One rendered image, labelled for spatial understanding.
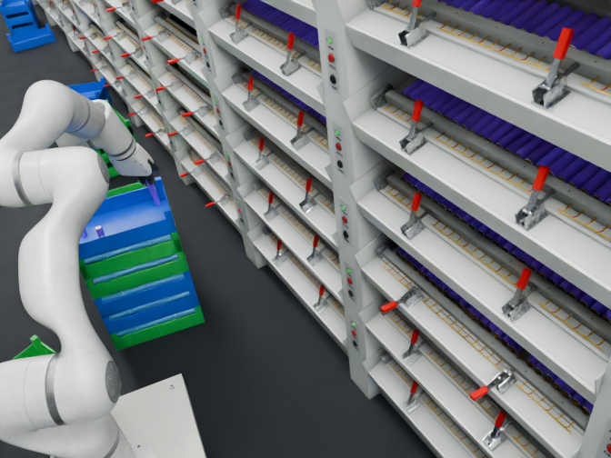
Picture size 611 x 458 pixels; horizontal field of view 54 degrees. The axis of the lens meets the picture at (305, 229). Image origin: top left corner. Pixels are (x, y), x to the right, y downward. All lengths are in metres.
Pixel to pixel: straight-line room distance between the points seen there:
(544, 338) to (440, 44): 0.49
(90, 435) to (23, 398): 0.17
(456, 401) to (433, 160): 0.59
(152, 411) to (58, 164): 0.62
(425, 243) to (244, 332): 0.99
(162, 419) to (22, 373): 0.46
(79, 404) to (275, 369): 0.95
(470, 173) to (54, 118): 0.77
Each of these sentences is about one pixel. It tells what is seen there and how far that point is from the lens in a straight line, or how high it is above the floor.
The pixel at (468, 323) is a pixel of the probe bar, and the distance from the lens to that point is 1.25.
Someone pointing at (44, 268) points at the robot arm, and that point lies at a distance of 1.12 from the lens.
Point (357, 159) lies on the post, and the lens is 1.24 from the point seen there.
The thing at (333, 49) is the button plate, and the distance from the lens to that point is 1.16.
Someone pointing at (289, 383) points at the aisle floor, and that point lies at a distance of 1.87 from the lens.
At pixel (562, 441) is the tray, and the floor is 0.52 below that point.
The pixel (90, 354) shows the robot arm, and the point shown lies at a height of 0.75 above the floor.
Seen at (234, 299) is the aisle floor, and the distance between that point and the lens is 2.14.
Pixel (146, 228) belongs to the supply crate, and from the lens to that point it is 1.81.
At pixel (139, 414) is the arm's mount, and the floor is 0.33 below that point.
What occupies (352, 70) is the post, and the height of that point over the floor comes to 1.01.
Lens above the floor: 1.48
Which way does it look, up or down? 39 degrees down
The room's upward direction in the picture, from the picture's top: 8 degrees counter-clockwise
